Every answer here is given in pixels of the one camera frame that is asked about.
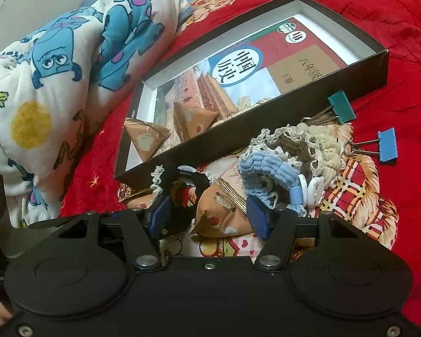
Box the blue binder clip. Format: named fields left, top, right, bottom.
left=344, top=127, right=398, bottom=164

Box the black lace-trimmed scrunchie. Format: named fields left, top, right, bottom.
left=151, top=164, right=211, bottom=204

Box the history textbook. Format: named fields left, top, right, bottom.
left=154, top=14, right=348, bottom=151

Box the cream fuzzy scrunchie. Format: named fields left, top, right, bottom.
left=295, top=123, right=346, bottom=190

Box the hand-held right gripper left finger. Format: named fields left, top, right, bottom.
left=28, top=196, right=172, bottom=272

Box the white cartoon monster blanket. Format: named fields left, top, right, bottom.
left=0, top=0, right=192, bottom=229

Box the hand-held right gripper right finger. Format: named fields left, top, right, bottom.
left=246, top=194, right=385, bottom=272

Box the shallow black cardboard box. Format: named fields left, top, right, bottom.
left=114, top=0, right=389, bottom=183

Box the green binder clip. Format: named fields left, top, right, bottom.
left=301, top=90, right=356, bottom=125

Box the brown lace-trimmed scrunchie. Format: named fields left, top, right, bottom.
left=240, top=124, right=323, bottom=183

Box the blue lace-trimmed scrunchie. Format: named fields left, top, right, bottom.
left=238, top=154, right=325, bottom=218

